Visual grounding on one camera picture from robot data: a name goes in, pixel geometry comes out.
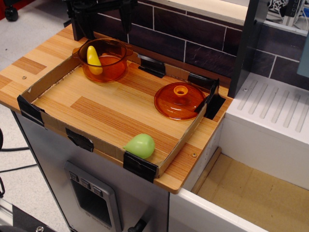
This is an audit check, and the white toy sink unit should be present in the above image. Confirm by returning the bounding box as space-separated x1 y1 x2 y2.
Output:
169 74 309 232

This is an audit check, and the yellow plastic banana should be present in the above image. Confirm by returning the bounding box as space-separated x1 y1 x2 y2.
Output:
87 45 103 75

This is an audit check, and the dark grey vertical post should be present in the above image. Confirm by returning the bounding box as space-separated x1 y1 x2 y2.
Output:
228 0 269 98

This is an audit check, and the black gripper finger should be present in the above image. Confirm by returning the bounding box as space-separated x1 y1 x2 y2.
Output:
71 11 95 41
119 4 132 34

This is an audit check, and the orange transparent pot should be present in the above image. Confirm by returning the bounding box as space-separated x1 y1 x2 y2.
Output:
72 38 133 83

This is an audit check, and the grey toy dishwasher cabinet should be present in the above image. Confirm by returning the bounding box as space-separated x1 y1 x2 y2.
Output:
15 114 169 232

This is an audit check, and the orange transparent pot lid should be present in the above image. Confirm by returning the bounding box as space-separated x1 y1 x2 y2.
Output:
154 82 205 120

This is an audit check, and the black caster wheel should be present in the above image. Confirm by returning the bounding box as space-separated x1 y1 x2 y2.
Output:
4 6 18 22

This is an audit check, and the green plastic pear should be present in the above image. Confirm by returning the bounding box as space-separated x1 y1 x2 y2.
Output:
123 133 155 159

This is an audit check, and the black floor cable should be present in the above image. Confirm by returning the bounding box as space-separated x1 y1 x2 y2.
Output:
0 128 38 199

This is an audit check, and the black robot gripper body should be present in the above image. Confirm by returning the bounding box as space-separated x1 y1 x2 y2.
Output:
63 0 138 17

